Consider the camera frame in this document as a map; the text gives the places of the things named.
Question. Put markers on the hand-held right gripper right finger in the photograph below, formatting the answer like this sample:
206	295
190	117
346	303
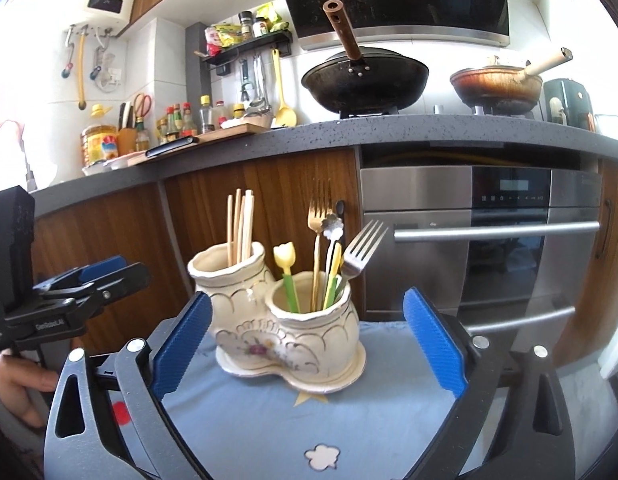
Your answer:
434	340

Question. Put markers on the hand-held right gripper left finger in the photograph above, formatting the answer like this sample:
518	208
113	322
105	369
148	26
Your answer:
184	345

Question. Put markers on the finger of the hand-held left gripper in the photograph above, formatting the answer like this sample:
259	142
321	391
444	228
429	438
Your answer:
131	280
104	267

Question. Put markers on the cream ceramic double utensil holder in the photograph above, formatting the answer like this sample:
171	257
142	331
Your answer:
289	340

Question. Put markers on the wooden chopstick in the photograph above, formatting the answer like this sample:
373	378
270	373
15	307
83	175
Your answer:
237	225
230	230
249	225

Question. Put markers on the silver fork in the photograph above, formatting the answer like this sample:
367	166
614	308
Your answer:
361	252

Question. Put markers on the silver flower head spoon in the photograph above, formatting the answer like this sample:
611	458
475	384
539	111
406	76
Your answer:
334	226

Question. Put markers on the gold fork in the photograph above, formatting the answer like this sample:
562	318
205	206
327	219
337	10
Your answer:
319	220

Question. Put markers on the person's left hand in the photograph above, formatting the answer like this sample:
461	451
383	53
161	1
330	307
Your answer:
19	387

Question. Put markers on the curved wooden cabinet door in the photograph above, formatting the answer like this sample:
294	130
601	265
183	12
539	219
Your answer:
99	230

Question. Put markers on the white plate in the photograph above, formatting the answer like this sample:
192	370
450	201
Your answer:
106	166

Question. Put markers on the stainless steel built-in oven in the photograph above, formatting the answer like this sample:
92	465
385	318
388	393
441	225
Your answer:
509	270

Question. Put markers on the light blue cloth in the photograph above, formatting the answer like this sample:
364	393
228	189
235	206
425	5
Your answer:
269	425

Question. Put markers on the yellow oil jug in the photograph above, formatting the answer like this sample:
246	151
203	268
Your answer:
99	145

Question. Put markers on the wooden knife block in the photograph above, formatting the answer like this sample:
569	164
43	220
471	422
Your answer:
127	142

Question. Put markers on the red cap sauce bottle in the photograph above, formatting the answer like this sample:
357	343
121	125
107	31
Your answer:
178	122
170	125
189	121

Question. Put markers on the wide wooden cabinet door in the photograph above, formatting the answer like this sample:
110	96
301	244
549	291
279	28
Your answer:
269	175

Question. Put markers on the wooden cutting board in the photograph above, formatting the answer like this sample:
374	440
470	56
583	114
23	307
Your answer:
229	132

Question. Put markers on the clear bottle yellow cap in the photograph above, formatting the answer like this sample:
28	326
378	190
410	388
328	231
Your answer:
205	117

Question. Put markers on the small bottle red cap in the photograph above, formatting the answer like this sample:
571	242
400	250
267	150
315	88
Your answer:
220	116

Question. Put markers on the light wooden cabinet door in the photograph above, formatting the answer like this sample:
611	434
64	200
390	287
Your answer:
609	260

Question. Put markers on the small jar yellow lid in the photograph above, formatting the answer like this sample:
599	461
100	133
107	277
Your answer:
238	111

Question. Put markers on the grey speckled kitchen counter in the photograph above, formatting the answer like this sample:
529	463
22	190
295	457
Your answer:
439	132

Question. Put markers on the yellow ladle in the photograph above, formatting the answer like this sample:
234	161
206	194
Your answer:
284	115

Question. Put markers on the metal hanging ladle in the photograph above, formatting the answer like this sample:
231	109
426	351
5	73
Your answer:
260	85

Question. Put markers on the red snack packet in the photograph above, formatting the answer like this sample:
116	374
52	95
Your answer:
213	42

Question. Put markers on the brown frying pan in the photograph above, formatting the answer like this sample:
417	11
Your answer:
494	87

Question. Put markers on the yellow snack packet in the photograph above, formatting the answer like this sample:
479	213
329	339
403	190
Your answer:
229	35

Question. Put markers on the white water heater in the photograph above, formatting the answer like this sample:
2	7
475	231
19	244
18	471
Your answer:
106	2

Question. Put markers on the spice jar black lid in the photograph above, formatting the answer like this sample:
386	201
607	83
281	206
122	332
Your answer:
246	27

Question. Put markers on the glass bowl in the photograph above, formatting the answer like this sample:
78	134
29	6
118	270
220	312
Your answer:
614	127

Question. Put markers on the small spice jar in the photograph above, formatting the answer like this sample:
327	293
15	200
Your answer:
260	27

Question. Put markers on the green yellow packet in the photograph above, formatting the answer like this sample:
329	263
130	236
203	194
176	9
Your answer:
275	17

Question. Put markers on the black wall shelf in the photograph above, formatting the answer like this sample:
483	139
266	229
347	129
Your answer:
249	46

